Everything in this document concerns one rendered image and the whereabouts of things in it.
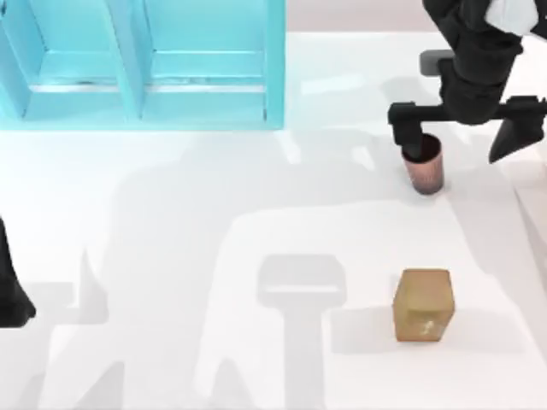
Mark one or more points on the dark brown cup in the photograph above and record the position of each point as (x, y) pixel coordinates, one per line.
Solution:
(425, 173)

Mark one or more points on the tan cardboard box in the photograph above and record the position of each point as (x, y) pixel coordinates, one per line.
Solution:
(423, 305)

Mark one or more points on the light blue rack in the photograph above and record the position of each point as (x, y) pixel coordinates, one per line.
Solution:
(128, 64)

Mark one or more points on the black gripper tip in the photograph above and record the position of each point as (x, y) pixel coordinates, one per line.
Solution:
(10, 294)

